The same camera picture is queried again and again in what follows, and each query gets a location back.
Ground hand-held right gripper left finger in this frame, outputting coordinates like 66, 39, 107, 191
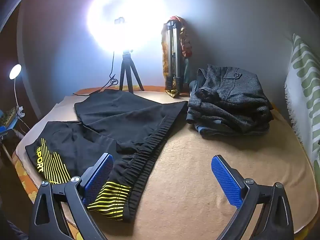
29, 153, 114, 240

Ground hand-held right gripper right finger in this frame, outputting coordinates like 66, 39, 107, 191
211, 155, 295, 240

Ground black shirt with yellow stripes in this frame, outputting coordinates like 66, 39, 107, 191
25, 89, 189, 223

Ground peach blanket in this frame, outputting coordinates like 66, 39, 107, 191
15, 90, 319, 240

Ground folded blue jeans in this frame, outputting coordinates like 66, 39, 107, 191
186, 80, 270, 138

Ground orange patterned bed sheet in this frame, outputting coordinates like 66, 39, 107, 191
11, 85, 320, 240

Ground pile of dark clothes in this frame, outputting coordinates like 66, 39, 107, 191
187, 64, 274, 133

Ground blue patterned box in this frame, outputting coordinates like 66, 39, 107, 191
0, 106, 18, 133

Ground small black tripod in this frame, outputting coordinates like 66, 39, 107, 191
119, 50, 145, 92

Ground green and white patterned cloth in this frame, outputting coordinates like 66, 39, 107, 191
284, 33, 320, 170

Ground white clip desk lamp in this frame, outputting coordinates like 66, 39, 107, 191
9, 64, 25, 118

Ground folded silver black tripod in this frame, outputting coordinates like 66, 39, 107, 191
164, 20, 184, 92

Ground orange patterned cloth bag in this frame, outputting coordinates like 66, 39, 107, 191
161, 16, 194, 98

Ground black power cable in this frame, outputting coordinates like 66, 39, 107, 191
72, 51, 119, 97

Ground bright ring light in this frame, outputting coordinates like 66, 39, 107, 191
86, 0, 170, 53

